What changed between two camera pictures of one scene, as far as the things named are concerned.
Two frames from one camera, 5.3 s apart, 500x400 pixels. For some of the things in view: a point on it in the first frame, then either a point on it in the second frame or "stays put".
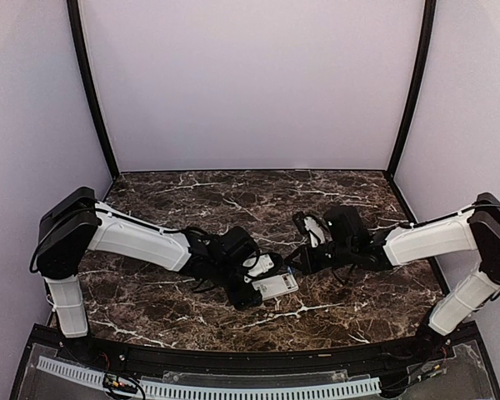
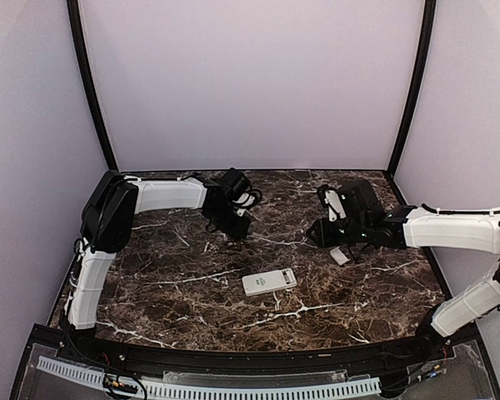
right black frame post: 427,40 stays put
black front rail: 260,360 stays put
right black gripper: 308,265 → 325,240
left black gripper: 245,297 → 237,232
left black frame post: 75,23 stays put
